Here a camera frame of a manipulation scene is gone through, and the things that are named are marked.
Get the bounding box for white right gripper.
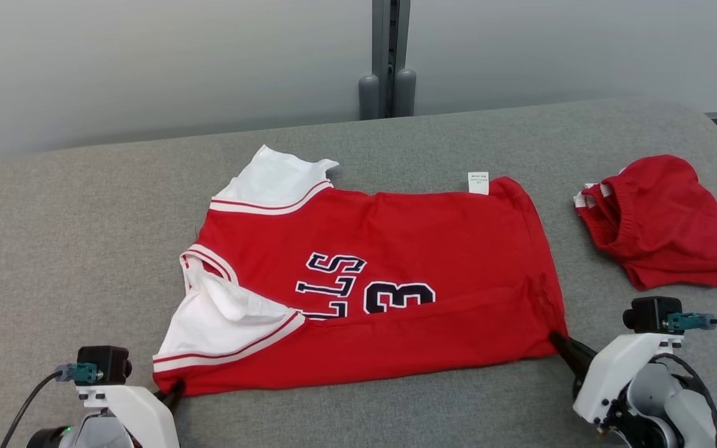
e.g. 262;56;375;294
548;332;687;430

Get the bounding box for right camera cable teal plug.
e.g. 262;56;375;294
667;303;717;332

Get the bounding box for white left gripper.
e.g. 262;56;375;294
76;380;187;448

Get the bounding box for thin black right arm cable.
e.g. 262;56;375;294
651;353;717;448

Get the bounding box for red white-trimmed shorts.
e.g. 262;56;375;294
573;154;717;291

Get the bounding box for red white basketball jersey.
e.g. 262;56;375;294
152;144;569;397

